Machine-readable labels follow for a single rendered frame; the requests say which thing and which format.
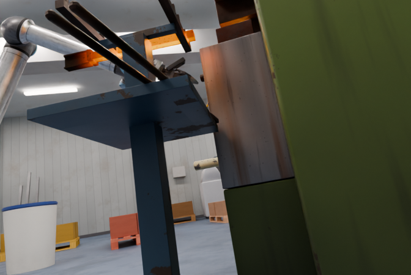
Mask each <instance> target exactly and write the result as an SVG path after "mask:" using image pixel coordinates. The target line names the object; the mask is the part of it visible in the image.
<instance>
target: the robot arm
mask: <svg viewBox="0 0 411 275"><path fill-rule="evenodd" d="M0 31H1V35H2V37H3V38H4V40H5V41H6V43H5V45H4V47H3V49H2V53H1V55H0V124H1V122H2V119H3V117H4V114H5V113H6V110H7V107H8V105H9V103H10V101H11V98H12V96H13V93H14V91H15V89H16V87H17V84H18V82H19V80H20V77H21V74H22V72H23V70H24V68H25V65H26V63H27V61H28V60H29V58H30V57H31V56H33V55H34V54H35V53H36V51H37V45H38V46H41V47H44V48H47V49H49V50H52V51H55V52H57V53H61V54H63V55H66V54H72V53H77V52H80V51H85V50H88V49H91V48H89V47H88V46H86V45H85V44H83V43H82V42H80V41H78V40H75V39H73V38H70V37H67V36H65V35H62V34H59V33H57V32H54V31H51V30H48V29H45V28H43V27H40V26H37V25H35V24H34V22H33V21H32V20H30V19H28V18H25V17H22V16H13V17H10V18H8V19H6V20H4V21H3V22H2V24H1V30H0ZM91 50H92V49H91ZM92 51H94V50H92ZM184 64H185V58H184V57H182V58H180V59H179V60H177V61H175V62H174V63H173V64H171V65H169V66H168V67H166V69H165V66H166V65H164V64H163V62H161V61H159V60H156V59H154V66H155V67H156V68H157V69H159V70H160V71H161V72H162V73H163V74H164V75H165V76H167V77H168V78H175V77H178V76H183V75H188V77H189V78H190V80H191V82H192V83H193V84H198V82H197V80H196V79H194V77H192V76H191V75H189V74H188V73H187V72H185V71H182V70H179V69H178V68H179V67H181V66H182V65H184ZM96 67H99V68H102V69H104V70H108V71H110V72H113V73H115V74H117V75H120V76H121V77H122V79H121V81H120V83H119V86H120V87H121V88H122V89H124V88H125V78H124V71H123V69H121V68H119V67H118V66H116V65H115V64H113V63H112V62H110V61H109V60H105V61H102V62H99V63H98V66H96Z"/></svg>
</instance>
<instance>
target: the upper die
mask: <svg viewBox="0 0 411 275"><path fill-rule="evenodd" d="M215 5H216V9H217V15H218V21H219V25H220V27H221V28H223V27H225V26H229V25H232V24H236V23H239V22H242V21H246V20H249V19H251V20H256V19H258V17H257V12H256V8H255V4H254V0H222V1H219V2H216V3H215Z"/></svg>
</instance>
